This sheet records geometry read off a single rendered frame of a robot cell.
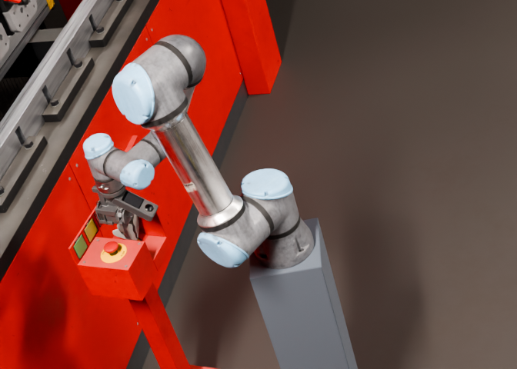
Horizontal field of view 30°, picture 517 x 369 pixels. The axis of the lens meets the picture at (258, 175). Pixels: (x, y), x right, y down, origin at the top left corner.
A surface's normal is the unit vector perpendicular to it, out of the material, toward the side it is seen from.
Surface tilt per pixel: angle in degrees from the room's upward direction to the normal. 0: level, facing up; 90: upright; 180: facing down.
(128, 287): 90
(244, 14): 90
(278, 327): 90
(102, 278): 90
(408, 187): 0
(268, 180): 7
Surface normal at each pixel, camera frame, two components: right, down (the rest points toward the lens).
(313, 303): 0.00, 0.64
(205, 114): 0.95, -0.02
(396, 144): -0.23, -0.75
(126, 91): -0.66, 0.50
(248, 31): -0.22, 0.66
